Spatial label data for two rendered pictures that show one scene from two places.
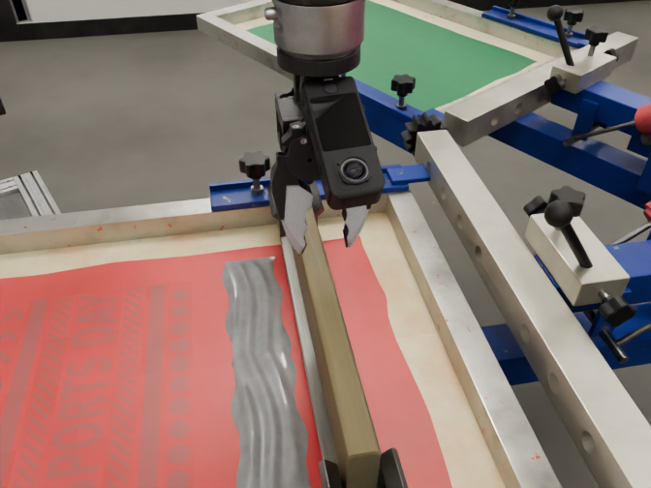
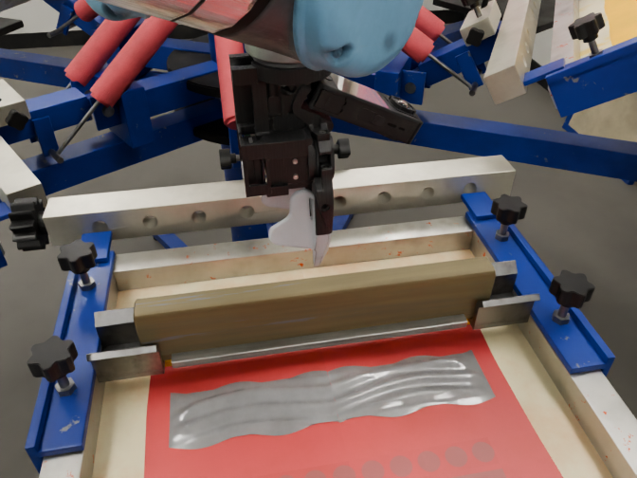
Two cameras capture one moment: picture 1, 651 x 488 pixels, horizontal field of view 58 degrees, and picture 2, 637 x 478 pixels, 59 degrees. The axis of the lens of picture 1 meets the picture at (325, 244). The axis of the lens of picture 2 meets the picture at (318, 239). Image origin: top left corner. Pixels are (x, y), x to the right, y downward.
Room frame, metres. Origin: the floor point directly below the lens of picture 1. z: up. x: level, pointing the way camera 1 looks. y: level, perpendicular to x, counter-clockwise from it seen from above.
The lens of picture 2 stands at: (0.46, 0.47, 1.49)
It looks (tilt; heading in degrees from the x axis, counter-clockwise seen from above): 38 degrees down; 270
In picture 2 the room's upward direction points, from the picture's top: straight up
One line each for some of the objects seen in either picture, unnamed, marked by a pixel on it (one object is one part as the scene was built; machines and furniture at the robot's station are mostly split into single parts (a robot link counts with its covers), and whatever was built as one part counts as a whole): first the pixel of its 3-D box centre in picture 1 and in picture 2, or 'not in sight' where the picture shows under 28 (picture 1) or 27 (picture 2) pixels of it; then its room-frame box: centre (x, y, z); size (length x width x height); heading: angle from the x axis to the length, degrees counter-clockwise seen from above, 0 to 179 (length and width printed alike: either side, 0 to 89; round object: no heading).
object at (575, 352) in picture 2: not in sight; (523, 289); (0.19, -0.08, 0.97); 0.30 x 0.05 x 0.07; 100
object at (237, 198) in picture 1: (310, 200); (83, 348); (0.74, 0.02, 0.97); 0.30 x 0.05 x 0.07; 100
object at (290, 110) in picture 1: (318, 106); (285, 120); (0.49, 0.01, 1.26); 0.09 x 0.08 x 0.12; 11
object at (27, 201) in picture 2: (427, 139); (40, 223); (0.85, -0.17, 1.02); 0.07 x 0.06 x 0.07; 100
